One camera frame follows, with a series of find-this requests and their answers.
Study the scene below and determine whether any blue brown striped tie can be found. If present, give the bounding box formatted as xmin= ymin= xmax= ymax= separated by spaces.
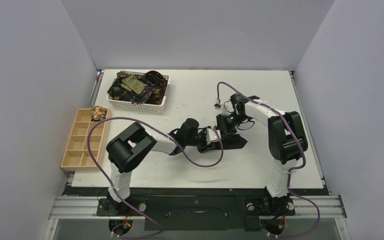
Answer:
xmin=221 ymin=134 xmax=248 ymax=150

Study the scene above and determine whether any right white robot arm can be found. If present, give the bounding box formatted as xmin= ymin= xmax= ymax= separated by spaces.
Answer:
xmin=216 ymin=93 xmax=308 ymax=214

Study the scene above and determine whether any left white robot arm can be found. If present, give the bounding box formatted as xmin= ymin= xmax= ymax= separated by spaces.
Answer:
xmin=106 ymin=118 xmax=225 ymax=215

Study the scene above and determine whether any pile of patterned ties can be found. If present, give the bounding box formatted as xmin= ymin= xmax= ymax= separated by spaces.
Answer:
xmin=107 ymin=70 xmax=168 ymax=105

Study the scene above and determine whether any white perforated plastic basket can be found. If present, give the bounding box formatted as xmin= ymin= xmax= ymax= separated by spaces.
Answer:
xmin=107 ymin=70 xmax=170 ymax=114

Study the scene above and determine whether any rolled floral tie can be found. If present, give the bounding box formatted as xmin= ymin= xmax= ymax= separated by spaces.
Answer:
xmin=90 ymin=105 xmax=108 ymax=122

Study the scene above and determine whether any wooden compartment tray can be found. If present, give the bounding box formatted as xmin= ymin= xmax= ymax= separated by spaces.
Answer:
xmin=60 ymin=108 xmax=111 ymax=172

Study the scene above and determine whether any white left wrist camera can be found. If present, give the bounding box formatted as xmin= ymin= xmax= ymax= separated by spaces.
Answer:
xmin=206 ymin=127 xmax=221 ymax=144

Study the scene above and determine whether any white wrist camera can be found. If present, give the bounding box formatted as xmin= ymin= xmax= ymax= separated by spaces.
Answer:
xmin=206 ymin=127 xmax=221 ymax=144
xmin=214 ymin=101 xmax=222 ymax=111

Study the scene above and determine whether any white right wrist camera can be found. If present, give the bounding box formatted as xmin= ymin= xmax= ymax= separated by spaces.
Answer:
xmin=214 ymin=101 xmax=222 ymax=111

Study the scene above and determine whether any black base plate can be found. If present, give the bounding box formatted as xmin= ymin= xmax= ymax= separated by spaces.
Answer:
xmin=51 ymin=187 xmax=329 ymax=235

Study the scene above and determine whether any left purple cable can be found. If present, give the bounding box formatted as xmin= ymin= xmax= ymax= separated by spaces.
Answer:
xmin=86 ymin=116 xmax=225 ymax=239

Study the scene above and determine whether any purple cable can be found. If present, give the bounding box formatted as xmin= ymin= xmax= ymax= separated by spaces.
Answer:
xmin=216 ymin=81 xmax=321 ymax=239
xmin=86 ymin=116 xmax=225 ymax=239

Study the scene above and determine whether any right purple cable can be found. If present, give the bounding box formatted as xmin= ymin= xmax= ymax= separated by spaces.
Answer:
xmin=216 ymin=81 xmax=321 ymax=239

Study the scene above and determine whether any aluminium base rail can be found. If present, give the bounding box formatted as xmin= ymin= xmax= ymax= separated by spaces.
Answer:
xmin=49 ymin=195 xmax=347 ymax=220

